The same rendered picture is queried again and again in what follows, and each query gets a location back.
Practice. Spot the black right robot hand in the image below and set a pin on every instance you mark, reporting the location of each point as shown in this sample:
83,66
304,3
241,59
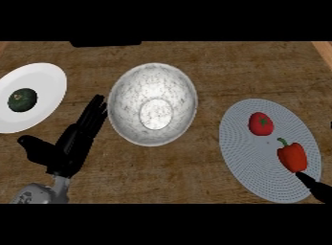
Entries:
325,190

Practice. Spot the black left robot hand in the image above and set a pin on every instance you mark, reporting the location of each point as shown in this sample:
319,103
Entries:
74,140

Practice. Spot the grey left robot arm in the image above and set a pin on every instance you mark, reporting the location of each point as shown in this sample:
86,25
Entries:
40,193

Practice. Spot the red bell pepper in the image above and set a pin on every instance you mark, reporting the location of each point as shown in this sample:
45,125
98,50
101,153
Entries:
292,156

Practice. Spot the grey round woven placemat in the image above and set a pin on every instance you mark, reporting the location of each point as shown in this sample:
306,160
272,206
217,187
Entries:
267,150

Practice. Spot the white marbled bowl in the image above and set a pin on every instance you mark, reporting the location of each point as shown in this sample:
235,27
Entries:
152,104

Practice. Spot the dark green round vegetable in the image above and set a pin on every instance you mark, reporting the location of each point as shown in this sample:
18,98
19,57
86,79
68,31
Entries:
22,100

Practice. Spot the white round plate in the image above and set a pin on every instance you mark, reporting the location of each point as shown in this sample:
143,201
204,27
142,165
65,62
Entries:
24,97

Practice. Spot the red tomato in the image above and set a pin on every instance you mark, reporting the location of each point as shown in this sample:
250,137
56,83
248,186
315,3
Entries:
260,123

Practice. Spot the black appliance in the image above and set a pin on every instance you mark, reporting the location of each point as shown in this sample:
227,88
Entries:
105,43

